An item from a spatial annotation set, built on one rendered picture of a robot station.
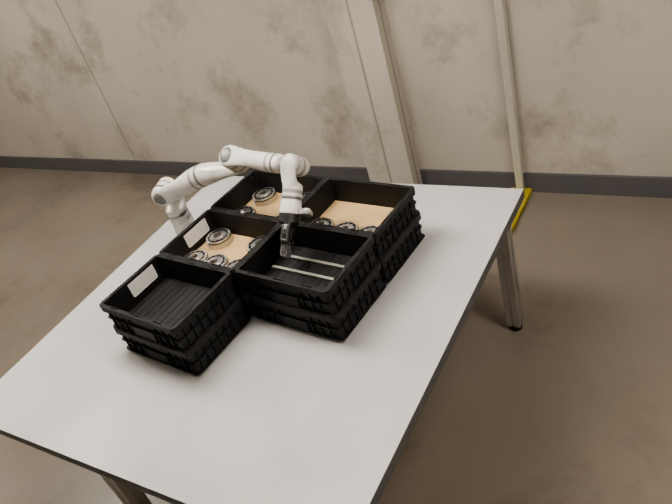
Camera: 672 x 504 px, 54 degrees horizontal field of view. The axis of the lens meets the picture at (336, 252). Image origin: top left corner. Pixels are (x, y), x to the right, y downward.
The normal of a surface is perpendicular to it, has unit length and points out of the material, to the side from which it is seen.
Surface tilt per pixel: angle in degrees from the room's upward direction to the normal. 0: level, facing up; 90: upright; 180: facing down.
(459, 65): 90
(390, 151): 90
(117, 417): 0
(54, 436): 0
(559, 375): 0
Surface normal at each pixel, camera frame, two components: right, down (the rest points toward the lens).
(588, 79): -0.46, 0.62
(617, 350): -0.26, -0.78
